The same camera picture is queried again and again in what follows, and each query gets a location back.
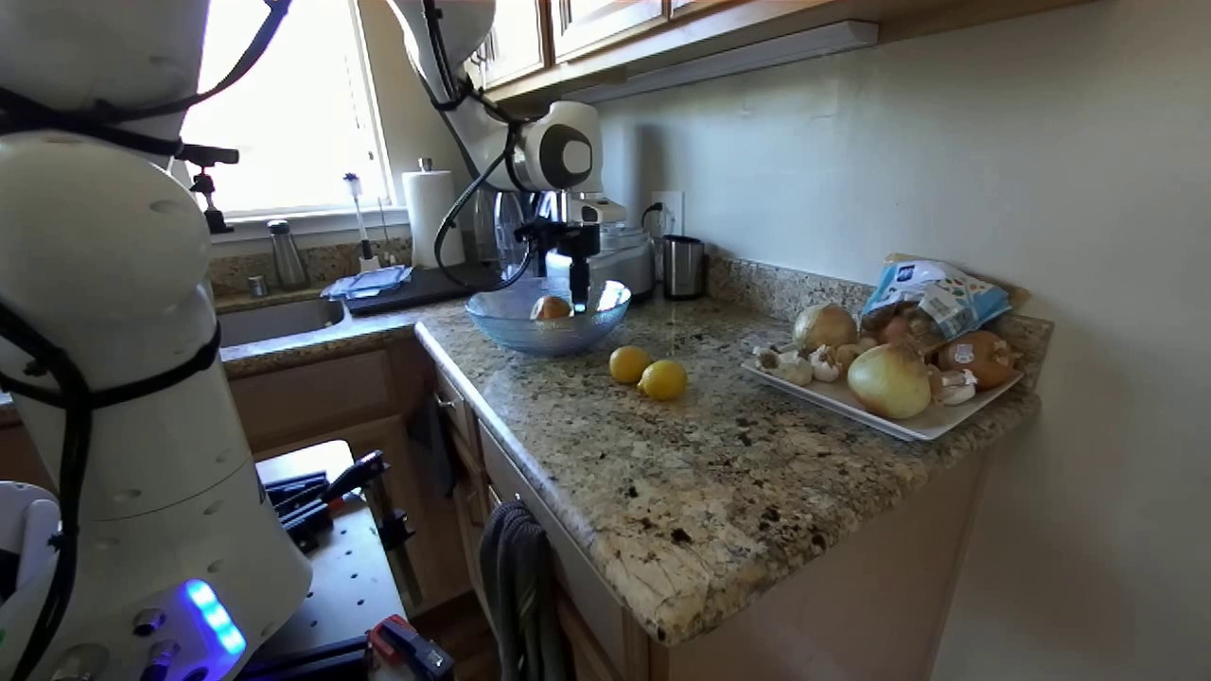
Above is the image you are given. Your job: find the blue white food bag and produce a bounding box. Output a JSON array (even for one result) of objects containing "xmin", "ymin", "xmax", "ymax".
[{"xmin": 861, "ymin": 255, "xmax": 1021, "ymax": 346}]

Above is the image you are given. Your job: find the clear glass bowl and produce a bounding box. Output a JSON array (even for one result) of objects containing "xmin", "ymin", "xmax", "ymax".
[{"xmin": 462, "ymin": 271, "xmax": 638, "ymax": 359}]

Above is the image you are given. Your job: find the kitchen sink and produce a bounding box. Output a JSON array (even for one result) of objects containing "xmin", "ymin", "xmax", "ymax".
[{"xmin": 214, "ymin": 291, "xmax": 347, "ymax": 352}]

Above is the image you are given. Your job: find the black camera stand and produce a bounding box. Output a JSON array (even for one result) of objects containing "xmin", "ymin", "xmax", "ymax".
[{"xmin": 156, "ymin": 136, "xmax": 243, "ymax": 237}]

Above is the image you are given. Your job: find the white dish brush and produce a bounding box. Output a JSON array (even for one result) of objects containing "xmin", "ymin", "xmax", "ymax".
[{"xmin": 342, "ymin": 172, "xmax": 380, "ymax": 271}]

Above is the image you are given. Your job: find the grey hanging towel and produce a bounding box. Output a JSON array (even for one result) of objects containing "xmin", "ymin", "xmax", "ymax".
[{"xmin": 475, "ymin": 501, "xmax": 578, "ymax": 681}]

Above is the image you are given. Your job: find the yellow onion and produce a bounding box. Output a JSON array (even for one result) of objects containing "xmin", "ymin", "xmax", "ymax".
[
  {"xmin": 789, "ymin": 298, "xmax": 862, "ymax": 356},
  {"xmin": 843, "ymin": 339, "xmax": 940, "ymax": 426}
]

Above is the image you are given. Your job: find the steel mug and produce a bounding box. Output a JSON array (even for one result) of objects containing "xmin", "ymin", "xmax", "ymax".
[{"xmin": 659, "ymin": 230, "xmax": 711, "ymax": 306}]

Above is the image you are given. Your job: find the wooden wall cabinet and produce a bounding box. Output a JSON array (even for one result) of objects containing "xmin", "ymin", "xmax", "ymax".
[{"xmin": 460, "ymin": 0, "xmax": 1101, "ymax": 110}]

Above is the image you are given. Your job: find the wooden base cabinet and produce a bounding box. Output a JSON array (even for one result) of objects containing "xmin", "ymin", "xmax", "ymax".
[{"xmin": 221, "ymin": 329, "xmax": 659, "ymax": 681}]

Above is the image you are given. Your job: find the white rectangular plate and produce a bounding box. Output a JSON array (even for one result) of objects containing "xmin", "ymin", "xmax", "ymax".
[{"xmin": 738, "ymin": 337, "xmax": 1030, "ymax": 446}]

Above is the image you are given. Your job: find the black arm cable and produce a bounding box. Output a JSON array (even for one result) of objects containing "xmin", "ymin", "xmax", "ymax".
[{"xmin": 0, "ymin": 0, "xmax": 547, "ymax": 681}]

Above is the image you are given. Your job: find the red blue tool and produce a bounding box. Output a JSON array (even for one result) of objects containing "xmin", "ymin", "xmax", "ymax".
[{"xmin": 360, "ymin": 614, "xmax": 462, "ymax": 681}]

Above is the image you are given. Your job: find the white mushroom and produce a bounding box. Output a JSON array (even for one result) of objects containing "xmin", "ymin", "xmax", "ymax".
[
  {"xmin": 934, "ymin": 366, "xmax": 983, "ymax": 407},
  {"xmin": 808, "ymin": 339, "xmax": 851, "ymax": 385},
  {"xmin": 767, "ymin": 349, "xmax": 819, "ymax": 388}
]

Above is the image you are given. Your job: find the bright window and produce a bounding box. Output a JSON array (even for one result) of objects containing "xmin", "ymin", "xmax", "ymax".
[{"xmin": 175, "ymin": 0, "xmax": 398, "ymax": 223}]

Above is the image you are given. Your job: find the silver kitchen appliance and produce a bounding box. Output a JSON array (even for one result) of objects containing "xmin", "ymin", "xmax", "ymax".
[{"xmin": 578, "ymin": 214, "xmax": 662, "ymax": 301}]

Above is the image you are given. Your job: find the red yellow apple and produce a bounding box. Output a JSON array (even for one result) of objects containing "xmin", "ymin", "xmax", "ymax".
[{"xmin": 525, "ymin": 291, "xmax": 574, "ymax": 325}]

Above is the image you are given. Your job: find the white paper towel roll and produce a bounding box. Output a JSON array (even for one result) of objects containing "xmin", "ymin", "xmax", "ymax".
[{"xmin": 398, "ymin": 154, "xmax": 466, "ymax": 271}]

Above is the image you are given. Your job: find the black perforated cart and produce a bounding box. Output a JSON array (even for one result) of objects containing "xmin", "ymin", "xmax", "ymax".
[{"xmin": 243, "ymin": 430, "xmax": 441, "ymax": 681}]

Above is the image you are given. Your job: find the white wall outlet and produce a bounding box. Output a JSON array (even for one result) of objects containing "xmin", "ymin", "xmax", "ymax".
[{"xmin": 646, "ymin": 184, "xmax": 688, "ymax": 237}]

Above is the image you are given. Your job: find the blue cloth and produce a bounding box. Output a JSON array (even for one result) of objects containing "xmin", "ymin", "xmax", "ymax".
[{"xmin": 317, "ymin": 261, "xmax": 417, "ymax": 306}]

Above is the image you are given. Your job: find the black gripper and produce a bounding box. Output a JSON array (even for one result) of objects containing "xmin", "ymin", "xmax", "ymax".
[{"xmin": 561, "ymin": 214, "xmax": 605, "ymax": 306}]

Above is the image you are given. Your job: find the yellow lemon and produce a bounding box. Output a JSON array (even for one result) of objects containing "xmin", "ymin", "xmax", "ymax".
[
  {"xmin": 605, "ymin": 339, "xmax": 655, "ymax": 388},
  {"xmin": 638, "ymin": 356, "xmax": 694, "ymax": 407}
]

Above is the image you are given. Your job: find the black ribbed drying mat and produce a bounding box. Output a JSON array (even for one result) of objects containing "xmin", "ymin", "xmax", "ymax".
[{"xmin": 344, "ymin": 259, "xmax": 508, "ymax": 318}]

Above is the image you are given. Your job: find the brown mushroom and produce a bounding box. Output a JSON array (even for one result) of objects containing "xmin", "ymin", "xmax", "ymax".
[
  {"xmin": 940, "ymin": 329, "xmax": 1021, "ymax": 395},
  {"xmin": 880, "ymin": 309, "xmax": 944, "ymax": 359}
]

